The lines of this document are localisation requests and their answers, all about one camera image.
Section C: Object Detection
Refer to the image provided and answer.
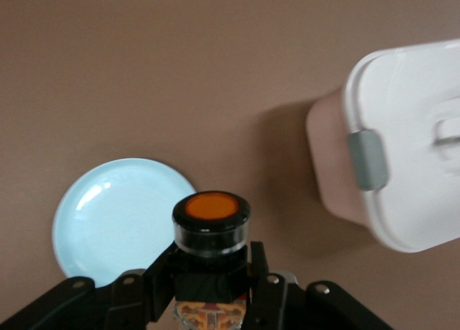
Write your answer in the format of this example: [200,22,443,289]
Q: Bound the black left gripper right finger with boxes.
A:
[247,240,397,330]

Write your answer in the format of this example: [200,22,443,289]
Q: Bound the orange push button switch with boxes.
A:
[171,190,253,330]

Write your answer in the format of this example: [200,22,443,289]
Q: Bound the grey box latch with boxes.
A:
[345,129,390,192]

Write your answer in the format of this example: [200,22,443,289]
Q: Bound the light blue round plate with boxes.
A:
[52,157,199,288]

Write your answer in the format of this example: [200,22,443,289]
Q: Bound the grey box lid handle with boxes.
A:
[433,116,460,148]

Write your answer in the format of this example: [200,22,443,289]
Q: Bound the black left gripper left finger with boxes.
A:
[0,244,178,330]

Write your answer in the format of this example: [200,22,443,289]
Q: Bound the white lidded storage box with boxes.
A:
[305,38,460,255]

